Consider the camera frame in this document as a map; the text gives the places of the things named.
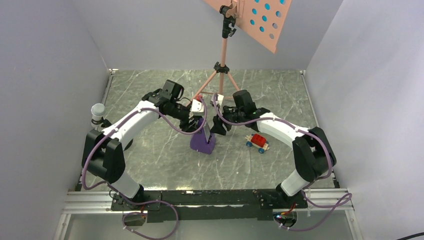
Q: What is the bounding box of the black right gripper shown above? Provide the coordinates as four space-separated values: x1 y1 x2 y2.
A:
210 104 245 136

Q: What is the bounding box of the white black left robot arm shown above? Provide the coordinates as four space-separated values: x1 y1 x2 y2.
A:
81 79 203 210

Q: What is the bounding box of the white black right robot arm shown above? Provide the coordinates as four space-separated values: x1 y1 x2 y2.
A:
211 90 337 208

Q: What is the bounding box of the red wooden toy car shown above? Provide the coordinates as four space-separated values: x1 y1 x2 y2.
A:
245 133 270 154

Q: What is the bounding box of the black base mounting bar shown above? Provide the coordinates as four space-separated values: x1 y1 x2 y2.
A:
110 188 308 223

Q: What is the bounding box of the grey microphone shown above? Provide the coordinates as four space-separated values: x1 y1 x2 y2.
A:
90 103 112 129

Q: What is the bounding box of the pink music stand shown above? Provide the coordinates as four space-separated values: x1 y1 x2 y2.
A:
192 0 292 100

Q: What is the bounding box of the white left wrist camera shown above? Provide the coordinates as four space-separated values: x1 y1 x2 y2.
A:
190 95 205 117

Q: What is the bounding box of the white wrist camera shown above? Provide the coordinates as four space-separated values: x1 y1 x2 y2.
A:
210 93 225 109
190 95 205 117

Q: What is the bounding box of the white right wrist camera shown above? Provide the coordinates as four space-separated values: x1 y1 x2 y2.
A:
210 93 225 109

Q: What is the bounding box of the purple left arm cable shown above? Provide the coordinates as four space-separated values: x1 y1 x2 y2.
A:
80 97 209 240

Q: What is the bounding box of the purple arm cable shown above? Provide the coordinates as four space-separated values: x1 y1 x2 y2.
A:
80 97 209 240
211 93 353 232

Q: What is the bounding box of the aluminium frame rail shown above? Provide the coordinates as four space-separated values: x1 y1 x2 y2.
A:
52 189 364 240

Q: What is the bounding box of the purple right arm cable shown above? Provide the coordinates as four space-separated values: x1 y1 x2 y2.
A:
211 93 353 232

